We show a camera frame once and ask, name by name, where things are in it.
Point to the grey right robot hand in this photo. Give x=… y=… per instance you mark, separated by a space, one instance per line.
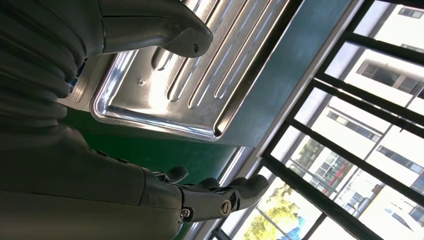
x=82 y=198

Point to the electronic scale with steel tray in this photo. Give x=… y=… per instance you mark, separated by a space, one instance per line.
x=149 y=96

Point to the white window sill strip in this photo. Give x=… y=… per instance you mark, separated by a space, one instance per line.
x=296 y=96

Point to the black framed window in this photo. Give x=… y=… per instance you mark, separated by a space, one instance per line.
x=348 y=149

